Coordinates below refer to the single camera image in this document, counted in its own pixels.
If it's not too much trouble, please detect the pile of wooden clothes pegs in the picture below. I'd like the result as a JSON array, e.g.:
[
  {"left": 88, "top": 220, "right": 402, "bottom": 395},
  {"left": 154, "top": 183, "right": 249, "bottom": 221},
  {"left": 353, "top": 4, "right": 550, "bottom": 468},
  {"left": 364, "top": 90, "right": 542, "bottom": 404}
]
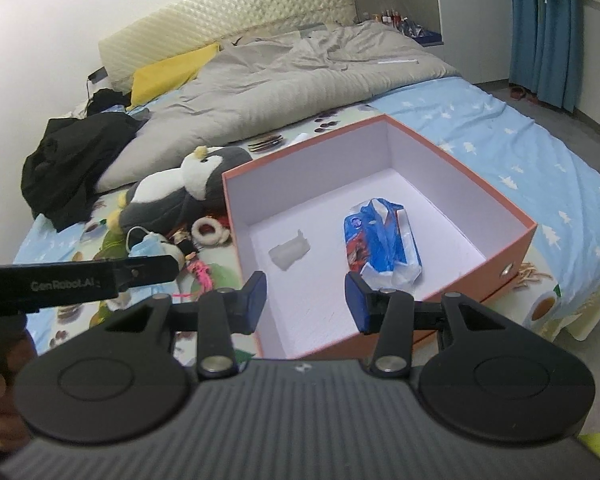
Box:
[{"left": 515, "top": 262, "right": 556, "bottom": 291}]

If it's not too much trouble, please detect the yellow pillow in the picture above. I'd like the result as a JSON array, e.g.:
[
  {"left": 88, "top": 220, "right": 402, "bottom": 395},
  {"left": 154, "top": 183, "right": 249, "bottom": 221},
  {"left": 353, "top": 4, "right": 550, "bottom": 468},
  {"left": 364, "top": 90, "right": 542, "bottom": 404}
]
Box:
[{"left": 130, "top": 42, "right": 221, "bottom": 107}]

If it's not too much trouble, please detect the cream quilted headboard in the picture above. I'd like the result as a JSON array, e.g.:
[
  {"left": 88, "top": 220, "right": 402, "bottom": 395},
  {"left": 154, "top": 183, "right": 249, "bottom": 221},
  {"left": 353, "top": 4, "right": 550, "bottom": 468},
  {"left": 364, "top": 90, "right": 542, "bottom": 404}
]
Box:
[{"left": 98, "top": 0, "right": 358, "bottom": 91}]

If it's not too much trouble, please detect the small black cloth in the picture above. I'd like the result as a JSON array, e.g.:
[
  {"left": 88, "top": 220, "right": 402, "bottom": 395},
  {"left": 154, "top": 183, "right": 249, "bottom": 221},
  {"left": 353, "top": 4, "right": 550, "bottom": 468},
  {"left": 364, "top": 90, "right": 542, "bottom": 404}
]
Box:
[{"left": 86, "top": 89, "right": 132, "bottom": 117}]

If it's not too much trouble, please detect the blue tissue pack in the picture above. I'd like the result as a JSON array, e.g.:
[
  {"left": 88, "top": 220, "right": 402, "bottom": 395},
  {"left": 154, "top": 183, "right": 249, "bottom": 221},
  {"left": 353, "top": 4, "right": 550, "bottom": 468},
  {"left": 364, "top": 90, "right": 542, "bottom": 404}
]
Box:
[{"left": 342, "top": 198, "right": 423, "bottom": 291}]

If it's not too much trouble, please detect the blue tray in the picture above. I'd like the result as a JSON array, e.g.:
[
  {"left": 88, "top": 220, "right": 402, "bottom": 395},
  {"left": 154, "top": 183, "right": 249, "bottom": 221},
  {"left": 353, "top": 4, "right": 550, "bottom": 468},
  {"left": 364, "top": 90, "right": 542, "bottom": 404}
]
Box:
[{"left": 405, "top": 25, "right": 444, "bottom": 44}]

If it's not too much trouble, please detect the fluffy white hair tie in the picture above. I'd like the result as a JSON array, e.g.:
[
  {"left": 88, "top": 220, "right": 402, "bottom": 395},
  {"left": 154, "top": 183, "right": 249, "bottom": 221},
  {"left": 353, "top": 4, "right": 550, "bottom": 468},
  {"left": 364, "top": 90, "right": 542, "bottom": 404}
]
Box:
[{"left": 191, "top": 216, "right": 231, "bottom": 247}]

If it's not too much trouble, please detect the crumpled white plastic wrapper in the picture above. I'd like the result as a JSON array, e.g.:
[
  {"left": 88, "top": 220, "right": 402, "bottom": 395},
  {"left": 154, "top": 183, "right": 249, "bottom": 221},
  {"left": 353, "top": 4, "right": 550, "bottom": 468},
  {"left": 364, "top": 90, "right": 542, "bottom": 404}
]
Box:
[{"left": 269, "top": 230, "right": 311, "bottom": 270}]

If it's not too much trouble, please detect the pink hair cord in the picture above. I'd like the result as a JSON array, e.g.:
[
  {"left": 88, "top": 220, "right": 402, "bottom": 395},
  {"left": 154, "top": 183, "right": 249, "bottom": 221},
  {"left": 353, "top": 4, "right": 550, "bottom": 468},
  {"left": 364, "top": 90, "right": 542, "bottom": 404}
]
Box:
[{"left": 186, "top": 259, "right": 215, "bottom": 292}]

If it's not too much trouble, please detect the orange cardboard box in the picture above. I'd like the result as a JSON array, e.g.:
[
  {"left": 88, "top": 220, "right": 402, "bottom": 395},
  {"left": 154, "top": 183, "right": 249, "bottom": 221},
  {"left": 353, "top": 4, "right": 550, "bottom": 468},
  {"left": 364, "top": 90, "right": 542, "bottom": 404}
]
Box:
[{"left": 222, "top": 114, "right": 537, "bottom": 361}]

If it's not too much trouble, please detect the grey penguin plush toy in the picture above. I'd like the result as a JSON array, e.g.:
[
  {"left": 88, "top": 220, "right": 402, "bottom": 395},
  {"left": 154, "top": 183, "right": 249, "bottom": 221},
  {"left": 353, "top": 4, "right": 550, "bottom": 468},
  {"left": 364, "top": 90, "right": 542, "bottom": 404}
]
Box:
[{"left": 107, "top": 145, "right": 253, "bottom": 233}]

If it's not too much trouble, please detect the row of cosmetic bottles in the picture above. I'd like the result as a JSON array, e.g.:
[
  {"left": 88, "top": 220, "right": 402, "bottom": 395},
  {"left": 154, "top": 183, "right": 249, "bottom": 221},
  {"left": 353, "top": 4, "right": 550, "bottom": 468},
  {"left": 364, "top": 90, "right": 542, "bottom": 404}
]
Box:
[{"left": 365, "top": 7, "right": 412, "bottom": 29}]

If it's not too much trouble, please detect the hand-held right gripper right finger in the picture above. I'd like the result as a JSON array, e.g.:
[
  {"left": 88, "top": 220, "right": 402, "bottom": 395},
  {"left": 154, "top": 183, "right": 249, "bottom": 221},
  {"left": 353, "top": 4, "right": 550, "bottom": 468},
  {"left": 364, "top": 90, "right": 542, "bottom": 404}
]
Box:
[{"left": 345, "top": 271, "right": 511, "bottom": 377}]

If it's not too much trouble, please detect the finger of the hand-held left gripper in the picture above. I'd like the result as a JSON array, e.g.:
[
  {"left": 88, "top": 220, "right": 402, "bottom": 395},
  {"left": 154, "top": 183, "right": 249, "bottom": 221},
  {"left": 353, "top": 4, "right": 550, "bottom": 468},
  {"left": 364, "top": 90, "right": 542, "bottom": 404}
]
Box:
[{"left": 112, "top": 255, "right": 179, "bottom": 292}]

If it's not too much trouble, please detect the grey duvet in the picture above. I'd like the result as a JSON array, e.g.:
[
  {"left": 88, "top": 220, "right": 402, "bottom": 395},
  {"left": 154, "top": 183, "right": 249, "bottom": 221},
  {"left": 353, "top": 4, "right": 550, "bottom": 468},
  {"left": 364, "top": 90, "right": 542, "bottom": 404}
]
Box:
[{"left": 94, "top": 22, "right": 463, "bottom": 193}]

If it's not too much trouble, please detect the blue curtain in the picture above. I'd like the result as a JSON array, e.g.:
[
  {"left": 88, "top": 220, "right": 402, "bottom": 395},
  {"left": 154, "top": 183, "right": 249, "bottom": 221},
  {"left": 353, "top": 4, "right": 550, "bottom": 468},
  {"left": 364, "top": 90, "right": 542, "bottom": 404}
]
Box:
[{"left": 509, "top": 0, "right": 588, "bottom": 113}]

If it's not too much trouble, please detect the black clothing pile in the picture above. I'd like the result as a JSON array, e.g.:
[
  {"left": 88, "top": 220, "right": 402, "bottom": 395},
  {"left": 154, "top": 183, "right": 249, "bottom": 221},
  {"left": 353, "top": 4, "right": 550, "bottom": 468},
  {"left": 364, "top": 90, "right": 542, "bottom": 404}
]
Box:
[{"left": 21, "top": 112, "right": 148, "bottom": 233}]

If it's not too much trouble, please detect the pair of slippers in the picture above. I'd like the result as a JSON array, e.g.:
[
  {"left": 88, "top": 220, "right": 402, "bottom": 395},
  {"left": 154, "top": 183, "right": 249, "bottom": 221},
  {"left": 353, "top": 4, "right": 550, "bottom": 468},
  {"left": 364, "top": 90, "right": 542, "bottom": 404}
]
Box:
[{"left": 509, "top": 86, "right": 542, "bottom": 104}]

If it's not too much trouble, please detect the blue printed bed sheet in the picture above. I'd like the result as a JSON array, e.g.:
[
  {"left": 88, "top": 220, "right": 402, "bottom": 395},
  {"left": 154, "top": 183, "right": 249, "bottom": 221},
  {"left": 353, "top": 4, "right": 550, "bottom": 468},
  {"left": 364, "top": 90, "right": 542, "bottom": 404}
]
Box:
[{"left": 12, "top": 77, "right": 600, "bottom": 361}]

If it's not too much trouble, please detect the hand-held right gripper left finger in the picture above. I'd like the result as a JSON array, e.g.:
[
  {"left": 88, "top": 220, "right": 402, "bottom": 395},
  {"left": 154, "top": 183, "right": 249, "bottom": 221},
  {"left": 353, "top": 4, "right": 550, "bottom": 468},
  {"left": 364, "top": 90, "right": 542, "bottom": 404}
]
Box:
[{"left": 102, "top": 271, "right": 268, "bottom": 380}]

